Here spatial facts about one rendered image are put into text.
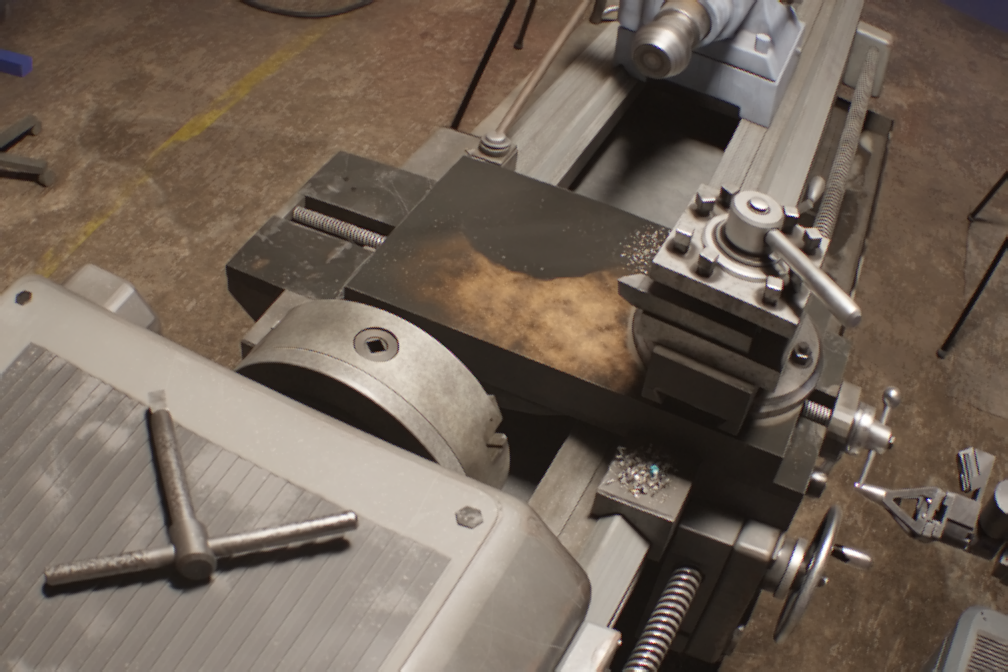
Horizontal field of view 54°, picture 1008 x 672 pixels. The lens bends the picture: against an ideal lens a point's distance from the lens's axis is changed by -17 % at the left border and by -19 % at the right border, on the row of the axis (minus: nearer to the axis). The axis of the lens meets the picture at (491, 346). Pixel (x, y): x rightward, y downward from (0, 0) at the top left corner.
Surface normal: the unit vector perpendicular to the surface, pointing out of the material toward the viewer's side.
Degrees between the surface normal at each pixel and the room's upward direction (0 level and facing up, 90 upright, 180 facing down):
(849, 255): 0
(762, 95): 90
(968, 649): 0
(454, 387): 38
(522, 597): 45
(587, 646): 0
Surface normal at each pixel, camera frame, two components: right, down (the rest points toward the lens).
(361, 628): 0.08, -0.71
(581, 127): 0.73, -0.21
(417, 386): 0.48, -0.48
